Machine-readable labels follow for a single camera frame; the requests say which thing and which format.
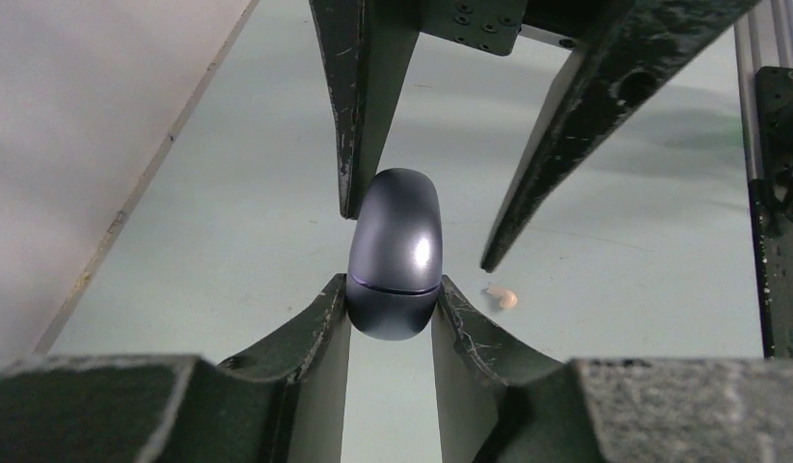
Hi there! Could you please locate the purple earbud charging case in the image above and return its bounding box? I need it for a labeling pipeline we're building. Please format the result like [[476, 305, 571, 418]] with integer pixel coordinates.
[[345, 168, 443, 341]]

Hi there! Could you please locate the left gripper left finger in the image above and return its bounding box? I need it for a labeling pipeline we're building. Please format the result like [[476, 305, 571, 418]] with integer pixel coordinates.
[[0, 274, 350, 462]]

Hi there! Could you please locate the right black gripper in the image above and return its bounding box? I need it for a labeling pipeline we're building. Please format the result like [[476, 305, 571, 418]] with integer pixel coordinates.
[[310, 0, 756, 272]]

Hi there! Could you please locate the aluminium frame rail front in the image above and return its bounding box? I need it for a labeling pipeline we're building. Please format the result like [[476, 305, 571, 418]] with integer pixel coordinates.
[[733, 0, 793, 359]]

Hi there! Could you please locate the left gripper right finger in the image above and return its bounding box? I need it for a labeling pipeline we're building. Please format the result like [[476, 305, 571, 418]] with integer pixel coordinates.
[[431, 278, 793, 462]]

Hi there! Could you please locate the beige earbud right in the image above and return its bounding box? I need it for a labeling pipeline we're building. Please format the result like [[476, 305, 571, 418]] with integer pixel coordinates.
[[484, 286, 518, 311]]

